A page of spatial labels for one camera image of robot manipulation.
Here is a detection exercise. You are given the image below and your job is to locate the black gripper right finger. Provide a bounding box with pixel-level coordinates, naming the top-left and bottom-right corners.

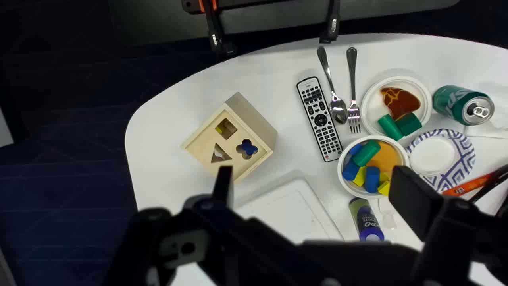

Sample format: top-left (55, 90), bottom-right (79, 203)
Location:
top-left (387, 163), bottom-right (508, 286)

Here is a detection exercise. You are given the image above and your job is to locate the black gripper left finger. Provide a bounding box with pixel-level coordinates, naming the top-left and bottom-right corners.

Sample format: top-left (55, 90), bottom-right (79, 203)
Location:
top-left (104, 163), bottom-right (303, 286)

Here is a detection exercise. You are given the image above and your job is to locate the silver metal spoon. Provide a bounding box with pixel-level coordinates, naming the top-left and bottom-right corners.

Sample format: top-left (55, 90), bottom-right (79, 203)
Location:
top-left (315, 44), bottom-right (349, 125)

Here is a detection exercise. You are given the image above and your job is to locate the colourful toy bowl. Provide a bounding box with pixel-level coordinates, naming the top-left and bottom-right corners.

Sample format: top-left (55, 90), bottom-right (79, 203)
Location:
top-left (336, 133), bottom-right (409, 198)

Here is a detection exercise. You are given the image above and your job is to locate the yellow block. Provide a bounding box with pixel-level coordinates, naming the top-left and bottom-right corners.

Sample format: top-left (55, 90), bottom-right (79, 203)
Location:
top-left (376, 179), bottom-right (393, 197)
top-left (352, 166), bottom-right (369, 187)

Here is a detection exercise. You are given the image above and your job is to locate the orange marker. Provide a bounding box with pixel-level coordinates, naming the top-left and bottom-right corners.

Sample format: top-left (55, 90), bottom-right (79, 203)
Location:
top-left (441, 163), bottom-right (508, 198)

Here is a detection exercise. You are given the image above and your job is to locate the blue patterned paper plate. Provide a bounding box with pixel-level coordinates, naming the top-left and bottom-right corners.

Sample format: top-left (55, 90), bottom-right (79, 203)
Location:
top-left (404, 127), bottom-right (477, 195)

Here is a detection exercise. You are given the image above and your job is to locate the blue cylinder block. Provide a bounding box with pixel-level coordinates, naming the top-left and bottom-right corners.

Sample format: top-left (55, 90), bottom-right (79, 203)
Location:
top-left (339, 157), bottom-right (363, 182)
top-left (361, 165), bottom-right (382, 194)

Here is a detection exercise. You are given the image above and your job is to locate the small bottle blue label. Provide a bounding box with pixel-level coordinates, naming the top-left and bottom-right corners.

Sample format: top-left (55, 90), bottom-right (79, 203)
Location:
top-left (347, 197), bottom-right (385, 243)

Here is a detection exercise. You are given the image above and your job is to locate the wooden shape sorter box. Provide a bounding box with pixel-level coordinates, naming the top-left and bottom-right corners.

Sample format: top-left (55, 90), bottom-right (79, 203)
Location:
top-left (180, 92), bottom-right (279, 181)

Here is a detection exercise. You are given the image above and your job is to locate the white plastic storage container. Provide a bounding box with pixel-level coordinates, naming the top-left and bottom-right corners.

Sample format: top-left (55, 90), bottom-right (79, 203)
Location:
top-left (231, 178), bottom-right (345, 244)

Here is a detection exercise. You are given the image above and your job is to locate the giraffe pattern wooden piece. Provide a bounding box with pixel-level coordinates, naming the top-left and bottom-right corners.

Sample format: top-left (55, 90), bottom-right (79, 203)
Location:
top-left (379, 85), bottom-right (423, 120)

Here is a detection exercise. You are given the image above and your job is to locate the green drink can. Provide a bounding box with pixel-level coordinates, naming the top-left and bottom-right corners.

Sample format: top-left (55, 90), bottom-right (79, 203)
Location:
top-left (431, 84), bottom-right (496, 127)

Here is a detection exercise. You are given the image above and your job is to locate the plain white paper plate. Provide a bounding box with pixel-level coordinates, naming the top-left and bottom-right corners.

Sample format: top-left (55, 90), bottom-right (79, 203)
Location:
top-left (360, 74), bottom-right (433, 139)

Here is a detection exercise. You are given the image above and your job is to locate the grey remote control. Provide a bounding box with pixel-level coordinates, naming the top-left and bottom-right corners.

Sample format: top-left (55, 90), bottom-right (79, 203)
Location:
top-left (295, 74), bottom-right (344, 163)

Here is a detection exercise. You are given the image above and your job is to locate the black mounting platform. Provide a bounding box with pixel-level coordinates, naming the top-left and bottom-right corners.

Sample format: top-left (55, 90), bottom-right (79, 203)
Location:
top-left (107, 0), bottom-right (461, 49)

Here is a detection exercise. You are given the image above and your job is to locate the black handled utensil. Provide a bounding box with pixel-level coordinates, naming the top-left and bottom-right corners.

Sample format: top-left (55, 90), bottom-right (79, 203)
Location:
top-left (344, 46), bottom-right (363, 135)

